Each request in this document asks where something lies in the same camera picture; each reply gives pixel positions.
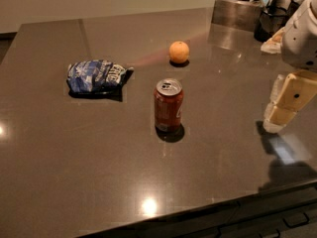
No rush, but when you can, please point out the white snack packet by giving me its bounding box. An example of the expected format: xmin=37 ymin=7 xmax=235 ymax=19
xmin=261 ymin=28 xmax=284 ymax=55

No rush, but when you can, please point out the metal snack dispenser base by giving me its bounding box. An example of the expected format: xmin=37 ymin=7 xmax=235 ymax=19
xmin=211 ymin=0 xmax=262 ymax=32

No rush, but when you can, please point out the blue chip bag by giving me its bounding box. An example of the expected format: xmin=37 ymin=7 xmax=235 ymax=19
xmin=66 ymin=59 xmax=134 ymax=94

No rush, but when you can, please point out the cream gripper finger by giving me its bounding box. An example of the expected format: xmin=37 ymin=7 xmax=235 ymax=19
xmin=264 ymin=69 xmax=317 ymax=133
xmin=269 ymin=74 xmax=285 ymax=102

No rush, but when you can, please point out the red coke can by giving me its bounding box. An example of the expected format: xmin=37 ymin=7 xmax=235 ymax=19
xmin=154 ymin=78 xmax=184 ymax=133

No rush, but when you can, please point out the black wire basket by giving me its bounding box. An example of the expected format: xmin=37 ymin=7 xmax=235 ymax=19
xmin=254 ymin=6 xmax=288 ymax=42

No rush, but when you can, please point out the orange fruit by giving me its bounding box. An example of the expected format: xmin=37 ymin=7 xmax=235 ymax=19
xmin=168 ymin=41 xmax=189 ymax=63

